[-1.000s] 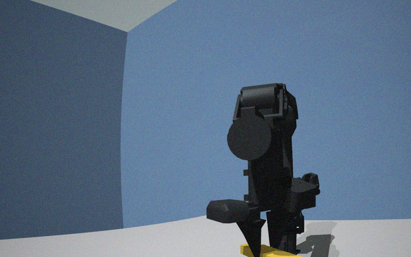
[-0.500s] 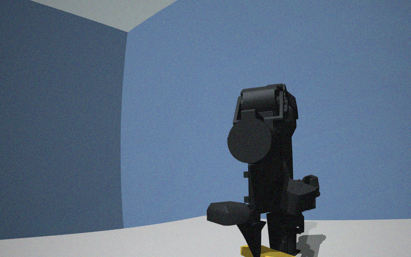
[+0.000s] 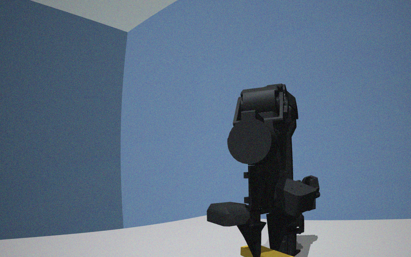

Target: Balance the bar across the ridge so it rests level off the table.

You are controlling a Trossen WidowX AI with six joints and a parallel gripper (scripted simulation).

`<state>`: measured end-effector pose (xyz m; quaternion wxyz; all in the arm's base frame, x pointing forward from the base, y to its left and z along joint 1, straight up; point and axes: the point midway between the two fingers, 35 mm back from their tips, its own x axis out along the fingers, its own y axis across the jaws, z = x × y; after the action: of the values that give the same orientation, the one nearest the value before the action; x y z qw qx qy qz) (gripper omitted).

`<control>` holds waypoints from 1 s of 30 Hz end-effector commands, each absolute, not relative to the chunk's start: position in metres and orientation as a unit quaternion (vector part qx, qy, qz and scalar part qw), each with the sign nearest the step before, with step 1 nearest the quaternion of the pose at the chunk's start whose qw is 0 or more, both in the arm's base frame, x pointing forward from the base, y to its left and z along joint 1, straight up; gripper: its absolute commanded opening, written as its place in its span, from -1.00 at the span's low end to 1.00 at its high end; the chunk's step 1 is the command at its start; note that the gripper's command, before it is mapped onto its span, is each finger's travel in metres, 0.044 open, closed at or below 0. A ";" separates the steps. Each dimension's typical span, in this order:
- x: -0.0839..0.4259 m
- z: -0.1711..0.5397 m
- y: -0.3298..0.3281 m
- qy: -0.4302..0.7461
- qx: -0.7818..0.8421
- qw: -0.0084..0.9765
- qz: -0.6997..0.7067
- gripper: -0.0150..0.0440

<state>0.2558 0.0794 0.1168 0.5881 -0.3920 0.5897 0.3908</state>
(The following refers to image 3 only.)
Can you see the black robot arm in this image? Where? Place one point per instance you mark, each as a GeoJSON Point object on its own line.
{"type": "Point", "coordinates": [263, 126]}

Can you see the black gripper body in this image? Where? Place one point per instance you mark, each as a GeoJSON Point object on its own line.
{"type": "Point", "coordinates": [232, 214]}

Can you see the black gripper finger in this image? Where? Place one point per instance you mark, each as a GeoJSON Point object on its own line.
{"type": "Point", "coordinates": [277, 226]}
{"type": "Point", "coordinates": [252, 236]}

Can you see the yellow bar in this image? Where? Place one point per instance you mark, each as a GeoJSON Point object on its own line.
{"type": "Point", "coordinates": [265, 252]}

